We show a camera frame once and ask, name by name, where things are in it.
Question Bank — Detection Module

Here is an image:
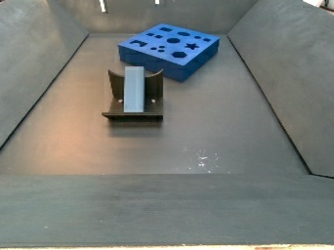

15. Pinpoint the light blue rectangular block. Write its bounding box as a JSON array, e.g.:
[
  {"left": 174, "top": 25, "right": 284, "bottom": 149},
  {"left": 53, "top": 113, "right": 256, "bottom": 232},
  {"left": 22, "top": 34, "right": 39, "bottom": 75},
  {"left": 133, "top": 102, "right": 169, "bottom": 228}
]
[{"left": 124, "top": 66, "right": 144, "bottom": 112}]

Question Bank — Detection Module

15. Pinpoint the black angled fixture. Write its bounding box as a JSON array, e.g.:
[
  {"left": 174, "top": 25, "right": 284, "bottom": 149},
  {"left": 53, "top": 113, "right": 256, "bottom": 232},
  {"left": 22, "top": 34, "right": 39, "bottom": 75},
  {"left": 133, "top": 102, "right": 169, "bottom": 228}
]
[{"left": 101, "top": 66, "right": 162, "bottom": 120}]

